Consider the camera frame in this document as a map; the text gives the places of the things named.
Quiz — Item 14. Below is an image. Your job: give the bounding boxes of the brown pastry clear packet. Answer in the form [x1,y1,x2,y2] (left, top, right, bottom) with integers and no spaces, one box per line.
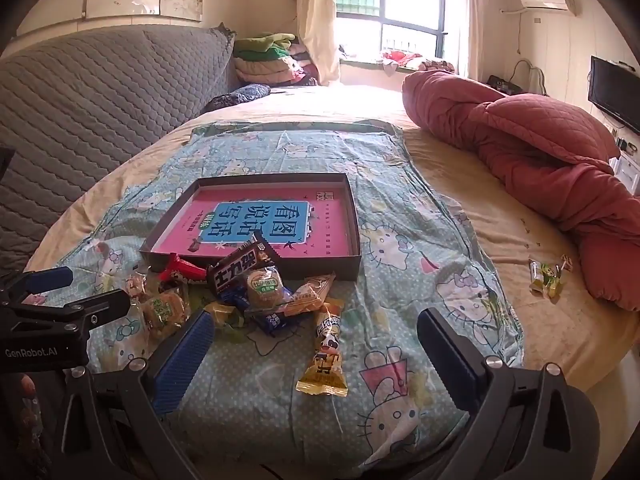
[140,288,191,341]

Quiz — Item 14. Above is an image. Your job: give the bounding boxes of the green milk knot packet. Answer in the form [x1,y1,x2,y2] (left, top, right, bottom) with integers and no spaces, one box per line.
[204,301,248,344]

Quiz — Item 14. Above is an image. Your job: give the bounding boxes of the red snack packet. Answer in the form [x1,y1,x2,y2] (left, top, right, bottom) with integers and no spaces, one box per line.
[158,252,206,284]

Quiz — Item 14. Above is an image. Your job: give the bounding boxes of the blue Oreo packet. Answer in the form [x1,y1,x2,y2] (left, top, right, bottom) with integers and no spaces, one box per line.
[220,286,299,337]

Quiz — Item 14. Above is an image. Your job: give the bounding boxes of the round pizza biscuit packet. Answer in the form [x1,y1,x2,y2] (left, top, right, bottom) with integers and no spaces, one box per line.
[245,266,291,310]

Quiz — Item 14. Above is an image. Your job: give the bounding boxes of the yellow cow candy packet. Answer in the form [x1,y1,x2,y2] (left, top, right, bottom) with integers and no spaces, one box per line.
[296,301,348,398]

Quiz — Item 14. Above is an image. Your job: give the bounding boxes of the black Snickers bar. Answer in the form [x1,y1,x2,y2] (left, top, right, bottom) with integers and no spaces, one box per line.
[206,231,280,296]

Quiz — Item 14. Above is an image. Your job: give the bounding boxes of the orange cat snack packet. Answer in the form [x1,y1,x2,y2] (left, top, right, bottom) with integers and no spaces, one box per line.
[283,273,335,318]

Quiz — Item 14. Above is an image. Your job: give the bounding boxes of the person's left hand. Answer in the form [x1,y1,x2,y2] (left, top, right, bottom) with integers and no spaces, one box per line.
[9,374,42,451]

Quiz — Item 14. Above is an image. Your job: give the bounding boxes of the small candies on bed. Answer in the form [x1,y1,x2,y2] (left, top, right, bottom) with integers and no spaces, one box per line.
[528,255,573,301]

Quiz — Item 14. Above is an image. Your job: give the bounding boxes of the grey quilted headboard cover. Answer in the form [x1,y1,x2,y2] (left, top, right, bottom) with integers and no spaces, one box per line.
[1,24,238,271]

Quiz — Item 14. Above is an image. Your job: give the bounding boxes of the pink book with blue title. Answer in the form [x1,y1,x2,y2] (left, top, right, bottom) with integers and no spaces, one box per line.
[149,184,358,258]

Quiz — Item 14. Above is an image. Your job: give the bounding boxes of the dark shallow cardboard box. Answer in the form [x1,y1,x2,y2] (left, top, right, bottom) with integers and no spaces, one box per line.
[140,174,361,282]

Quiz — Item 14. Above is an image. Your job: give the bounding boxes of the red quilted comforter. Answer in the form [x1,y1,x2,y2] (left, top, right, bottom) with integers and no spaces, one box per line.
[402,70,639,311]

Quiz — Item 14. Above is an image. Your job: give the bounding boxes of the dark blue patterned cloth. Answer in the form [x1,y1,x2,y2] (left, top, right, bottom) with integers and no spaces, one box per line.
[202,84,271,113]

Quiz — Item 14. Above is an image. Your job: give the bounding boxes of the folded clothes pile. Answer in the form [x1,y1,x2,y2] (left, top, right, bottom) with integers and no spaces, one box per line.
[233,32,319,88]

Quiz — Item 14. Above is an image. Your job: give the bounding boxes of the white air conditioner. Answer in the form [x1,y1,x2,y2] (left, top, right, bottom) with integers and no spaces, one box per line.
[521,0,577,15]

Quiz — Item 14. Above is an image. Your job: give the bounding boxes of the cream curtain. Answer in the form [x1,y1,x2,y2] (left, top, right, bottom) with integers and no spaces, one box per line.
[296,0,340,86]

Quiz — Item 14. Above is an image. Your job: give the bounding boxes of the black wall television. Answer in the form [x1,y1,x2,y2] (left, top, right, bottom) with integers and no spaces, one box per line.
[588,56,640,134]

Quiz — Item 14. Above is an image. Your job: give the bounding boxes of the window with dark frame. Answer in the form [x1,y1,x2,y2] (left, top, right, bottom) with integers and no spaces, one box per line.
[335,0,447,58]

